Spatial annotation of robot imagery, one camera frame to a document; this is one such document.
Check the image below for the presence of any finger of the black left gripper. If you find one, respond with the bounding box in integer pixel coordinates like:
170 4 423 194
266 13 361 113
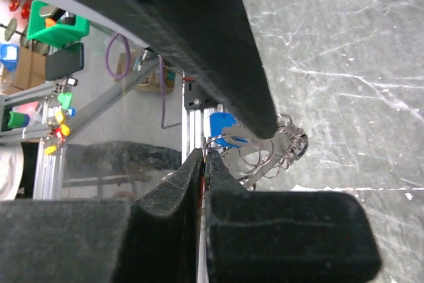
41 0 277 139

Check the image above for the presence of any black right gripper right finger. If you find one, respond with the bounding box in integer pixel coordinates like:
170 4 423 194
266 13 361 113
205 151 382 282

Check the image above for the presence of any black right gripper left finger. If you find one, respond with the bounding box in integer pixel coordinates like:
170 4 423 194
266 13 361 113
1 149 203 282

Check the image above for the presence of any silver keyring chain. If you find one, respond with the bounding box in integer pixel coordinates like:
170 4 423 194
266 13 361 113
203 113 310 191

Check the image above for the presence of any green plastic bin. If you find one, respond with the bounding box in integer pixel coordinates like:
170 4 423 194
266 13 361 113
26 0 90 48

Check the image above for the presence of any black smartphone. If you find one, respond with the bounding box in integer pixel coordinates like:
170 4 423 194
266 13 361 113
45 42 85 81

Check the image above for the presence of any coloured key tags bunch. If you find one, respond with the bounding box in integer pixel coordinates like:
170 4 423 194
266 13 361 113
44 92 76 156

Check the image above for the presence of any cardboard box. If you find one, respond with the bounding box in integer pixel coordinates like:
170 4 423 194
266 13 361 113
1 47 46 94

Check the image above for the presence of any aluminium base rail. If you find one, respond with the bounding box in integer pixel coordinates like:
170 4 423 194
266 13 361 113
182 73 226 162

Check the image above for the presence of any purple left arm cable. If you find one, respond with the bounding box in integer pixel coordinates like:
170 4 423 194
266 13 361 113
105 32 183 130

